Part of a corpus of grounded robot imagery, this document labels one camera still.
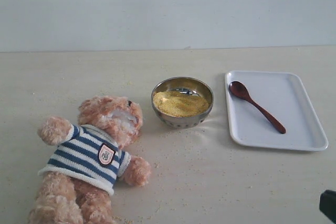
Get white plastic tray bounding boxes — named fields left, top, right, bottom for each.
left=225, top=70, right=329, bottom=152

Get yellow millet grains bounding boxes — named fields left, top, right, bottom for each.
left=153, top=91, right=209, bottom=118

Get tan teddy bear striped sweater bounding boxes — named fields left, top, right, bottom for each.
left=28, top=96, right=151, bottom=223

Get dark red wooden spoon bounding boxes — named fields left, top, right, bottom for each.
left=228, top=81, right=287, bottom=134

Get steel bowl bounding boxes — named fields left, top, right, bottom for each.
left=151, top=77, right=214, bottom=129

